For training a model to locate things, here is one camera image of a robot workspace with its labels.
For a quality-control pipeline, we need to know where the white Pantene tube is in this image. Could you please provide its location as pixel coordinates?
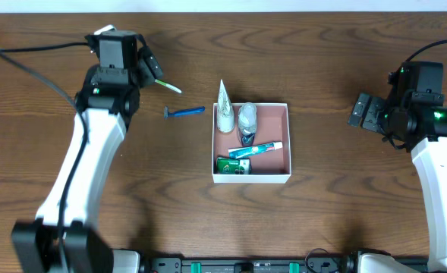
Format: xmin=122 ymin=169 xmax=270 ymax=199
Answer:
xmin=216 ymin=80 xmax=235 ymax=133

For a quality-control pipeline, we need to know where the white box pink interior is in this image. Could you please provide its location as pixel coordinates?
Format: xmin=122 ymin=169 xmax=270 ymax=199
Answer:
xmin=211 ymin=103 xmax=291 ymax=184

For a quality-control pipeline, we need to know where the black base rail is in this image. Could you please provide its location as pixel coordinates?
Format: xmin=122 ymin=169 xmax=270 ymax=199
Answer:
xmin=111 ymin=253 xmax=429 ymax=273

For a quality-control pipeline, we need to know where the Colgate toothpaste tube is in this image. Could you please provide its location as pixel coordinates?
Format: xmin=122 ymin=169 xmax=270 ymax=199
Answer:
xmin=228 ymin=141 xmax=283 ymax=159

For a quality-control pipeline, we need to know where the clear soap pump bottle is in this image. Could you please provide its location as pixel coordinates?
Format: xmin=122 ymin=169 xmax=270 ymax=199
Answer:
xmin=238 ymin=102 xmax=257 ymax=146

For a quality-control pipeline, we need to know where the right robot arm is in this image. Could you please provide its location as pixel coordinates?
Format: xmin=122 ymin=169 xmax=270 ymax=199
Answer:
xmin=348 ymin=61 xmax=447 ymax=272

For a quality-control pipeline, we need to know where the green soap bar pack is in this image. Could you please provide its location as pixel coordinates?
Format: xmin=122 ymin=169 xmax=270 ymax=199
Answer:
xmin=216 ymin=157 xmax=251 ymax=174

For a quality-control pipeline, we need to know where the blue disposable razor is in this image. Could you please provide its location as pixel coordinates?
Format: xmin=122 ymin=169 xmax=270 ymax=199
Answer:
xmin=163 ymin=106 xmax=205 ymax=119

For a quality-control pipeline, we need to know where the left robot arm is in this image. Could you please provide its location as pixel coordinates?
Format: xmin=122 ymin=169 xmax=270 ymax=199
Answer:
xmin=11 ymin=25 xmax=162 ymax=272

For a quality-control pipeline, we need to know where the green white toothbrush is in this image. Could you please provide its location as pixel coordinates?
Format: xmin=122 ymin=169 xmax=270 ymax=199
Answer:
xmin=155 ymin=80 xmax=182 ymax=94

